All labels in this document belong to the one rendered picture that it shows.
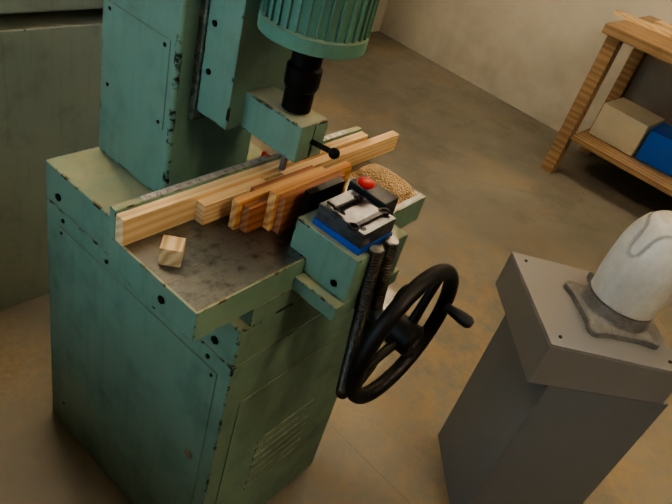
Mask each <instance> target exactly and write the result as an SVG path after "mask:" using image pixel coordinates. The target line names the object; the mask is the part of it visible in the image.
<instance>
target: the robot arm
mask: <svg viewBox="0 0 672 504"><path fill-rule="evenodd" d="M587 281H588V284H587V286H586V285H581V284H578V283H575V282H572V281H566V282H565V284H564V285H563V288H564V289H565V291H566V292H567V293H568V294H569V295H570V297H571V299H572V301H573V302H574V304H575V306H576V308H577V310H578V311H579V313H580V315H581V317H582V319H583V321H584V322H585V325H586V330H587V332H588V333H589V334H590V335H591V336H593V337H596V338H609V339H614V340H619V341H624V342H629V343H633V344H638V345H643V346H646V347H648V348H651V349H654V350H657V349H658V348H659V346H660V345H661V343H660V341H659V339H658V338H657V337H656V336H655V335H654V334H653V332H652V331H651V330H650V328H649V324H650V322H651V321H652V319H653V318H654V317H655V315H656V314H657V313H658V312H659V311H660V310H661V309H662V308H663V307H666V306H669V305H671V304H672V211H668V210H661V211H653V212H650V213H648V214H646V215H644V216H642V217H641V218H639V219H637V220H636V221H635V222H633V223H632V224H631V225H630V226H629V227H627V228H626V230H625V231H624V232H623V233H622V234H621V235H620V237H619V238H618V239H617V241H616V242H615V243H614V245H613V246H612V247H611V249H610V250H609V252H608V253H607V255H606V256H605V258H604V259H603V261H602V262H601V264H600V266H599V267H598V269H597V271H596V272H594V271H592V272H589V274H588V275H587Z"/></svg>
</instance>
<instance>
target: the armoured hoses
mask: <svg viewBox="0 0 672 504"><path fill-rule="evenodd" d="M398 244H399V240H398V239H397V238H395V237H391V236H389V237H386V238H385V239H384V243H383V246H384V247H385V249H384V248H383V247H382V246H381V245H371V246H370V248H369V250H368V254H369V255H370V257H369V258H370V259H369V262H368V266H367V269H366V272H365V275H364V278H363V279H364V280H363V281H362V282H363V283H362V286H361V289H360V292H359V293H360V294H358V296H359V297H358V300H357V303H356V306H355V311H354V315H353V319H352V323H351V327H350V332H349V336H348V340H347V344H346V348H345V353H344V357H343V361H342V365H341V369H340V373H339V378H338V382H337V386H336V396H337V397H338V398H339V399H346V398H347V395H346V392H345V381H346V376H347V373H348V370H349V367H350V364H351V362H352V360H353V358H354V356H355V354H356V352H357V350H358V348H359V346H360V344H361V343H362V341H363V339H364V338H365V336H366V335H367V333H368V331H369V330H370V328H371V327H372V326H373V323H371V322H370V321H369V320H367V317H368V313H369V310H370V308H372V310H380V309H382V308H383V304H384V300H385V296H386V292H387V288H388V284H389V280H390V276H391V272H392V268H393V265H394V260H395V257H396V253H397V249H398ZM376 367H377V365H376V366H375V367H374V368H373V369H372V370H371V371H369V372H368V373H367V374H366V375H365V377H364V380H363V384H364V383H365V381H366V380H367V379H368V377H369V376H370V375H371V373H372V372H373V371H374V370H375V368H376ZM363 384H362V385H363Z"/></svg>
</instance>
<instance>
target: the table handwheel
mask: <svg viewBox="0 0 672 504"><path fill-rule="evenodd" d="M442 283H443V285H442V289H441V292H440V295H439V298H438V300H437V302H436V304H435V306H434V308H433V310H432V312H431V314H430V316H429V317H428V319H427V321H426V322H425V324H424V326H423V327H422V326H421V325H419V324H418V322H419V320H420V318H421V317H422V315H423V313H424V311H425V310H426V308H427V306H428V305H429V303H430V301H431V300H432V298H433V297H434V295H435V293H436V292H437V290H438V289H439V287H440V286H441V284H442ZM458 286H459V275H458V272H457V270H456V269H455V267H453V266H452V265H450V264H438V265H435V266H432V267H430V268H428V269H427V270H425V271H424V272H422V273H421V274H419V275H418V276H417V277H416V278H414V279H413V280H412V281H411V282H410V283H409V284H408V285H407V286H405V287H404V288H403V289H402V290H401V291H400V292H399V294H398V295H397V296H396V297H395V298H394V299H393V300H392V301H391V302H390V304H389V305H388V306H387V307H386V308H385V307H384V306H383V308H382V309H380V310H372V308H370V310H369V313H368V317H367V320H369V321H370V322H371V323H373V326H372V327H371V328H370V330H369V331H368V333H367V335H366V336H365V338H364V339H363V341H362V343H361V344H360V346H359V348H358V350H357V352H356V354H355V356H354V358H353V360H352V362H351V364H350V367H349V370H348V373H347V376H346V381H345V392H346V395H347V397H348V399H349V400H350V401H351V402H353V403H355V404H365V403H368V402H370V401H373V400H374V399H376V398H378V397H379V396H381V395H382V394H383V393H385V392H386V391H387V390H388V389H389V388H390V387H392V386H393V385H394V384H395V383H396V382H397V381H398V380H399V379H400V378H401V377H402V376H403V375H404V374H405V373H406V372H407V370H408V369H409V368H410V367H411V366H412V365H413V364H414V362H415V361H416V360H417V359H418V358H419V356H420V355H421V354H422V352H423V351H424V350H425V348H426V347H427V346H428V344H429V343H430V342H431V340H432V339H433V337H434V336H435V334H436V333H437V331H438V330H439V328H440V326H441V325H442V323H443V321H444V319H445V318H446V316H447V313H446V312H445V311H444V307H445V306H446V304H447V303H450V304H453V302H454V299H455V296H456V294H457V290H458ZM423 294H424V295H423ZM422 295H423V296H422ZM421 296H422V298H421V300H420V301H419V303H418V304H417V306H416V307H415V309H414V310H413V312H412V313H411V315H410V316H407V315H406V314H405V313H406V312H407V310H408V309H409V308H410V307H411V306H412V305H413V304H414V303H415V302H416V301H417V300H418V299H419V298H420V297H421ZM384 341H385V342H386V344H385V345H384V346H383V347H382V348H381V349H380V350H378V349H379V348H380V346H381V345H382V343H383V342H384ZM394 350H396V351H397V352H398V353H400V354H401V356H400V357H399V358H398V359H397V360H396V361H395V363H394V364H393V365H392V366H391V367H390V368H389V369H388V370H386V371H385V372H384V373H383V374H382V375H381V376H380V377H378V378H377V379H376V380H375V381H373V382H372V383H370V384H369V385H367V386H365V387H362V384H363V380H364V377H365V375H366V374H367V373H368V372H369V371H371V370H372V369H373V368H374V367H375V366H376V365H377V364H378V363H379V362H380V361H382V360H383V359H384V358H385V357H387V356H388V355H389V354H390V353H392V352H393V351H394Z"/></svg>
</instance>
